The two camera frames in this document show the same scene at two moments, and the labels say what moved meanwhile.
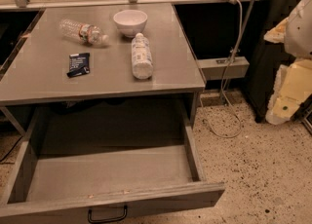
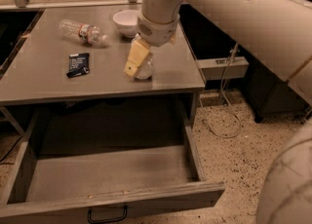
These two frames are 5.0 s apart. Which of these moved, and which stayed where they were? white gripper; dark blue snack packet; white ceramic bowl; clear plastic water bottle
Moved: white gripper
Stayed: clear plastic water bottle; dark blue snack packet; white ceramic bowl
